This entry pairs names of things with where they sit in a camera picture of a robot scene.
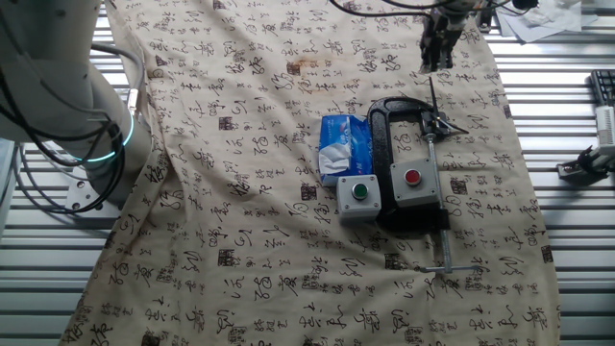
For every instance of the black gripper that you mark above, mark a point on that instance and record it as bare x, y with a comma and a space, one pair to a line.
444, 26

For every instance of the long black clock hand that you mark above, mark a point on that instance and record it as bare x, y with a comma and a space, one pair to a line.
432, 98

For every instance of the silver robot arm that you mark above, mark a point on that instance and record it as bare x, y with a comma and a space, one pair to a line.
48, 72

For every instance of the black clock movement box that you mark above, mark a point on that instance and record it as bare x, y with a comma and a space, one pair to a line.
432, 130

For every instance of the short black clock hand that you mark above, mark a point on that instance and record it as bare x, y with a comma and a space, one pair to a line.
456, 129

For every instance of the black C-clamp with screw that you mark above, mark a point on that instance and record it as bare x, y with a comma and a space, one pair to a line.
382, 144

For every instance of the blue tissue pack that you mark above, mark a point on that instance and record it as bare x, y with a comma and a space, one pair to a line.
351, 139

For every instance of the white papers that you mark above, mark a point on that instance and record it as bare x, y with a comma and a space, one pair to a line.
557, 21

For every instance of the grey box red button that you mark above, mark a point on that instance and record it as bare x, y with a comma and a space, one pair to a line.
403, 197

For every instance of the black keyboard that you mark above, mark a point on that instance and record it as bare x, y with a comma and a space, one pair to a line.
605, 86

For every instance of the grey box green button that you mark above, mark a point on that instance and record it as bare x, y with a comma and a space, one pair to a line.
347, 211

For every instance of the grey ribbed adapter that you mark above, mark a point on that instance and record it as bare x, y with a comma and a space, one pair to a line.
606, 125

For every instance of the beige calligraphy cloth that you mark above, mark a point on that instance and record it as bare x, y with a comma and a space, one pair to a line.
240, 240

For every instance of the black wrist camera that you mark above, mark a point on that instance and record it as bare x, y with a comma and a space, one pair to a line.
523, 4

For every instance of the grey and black bracket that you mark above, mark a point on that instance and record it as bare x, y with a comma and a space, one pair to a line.
574, 170

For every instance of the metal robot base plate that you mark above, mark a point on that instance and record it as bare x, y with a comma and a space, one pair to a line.
77, 202

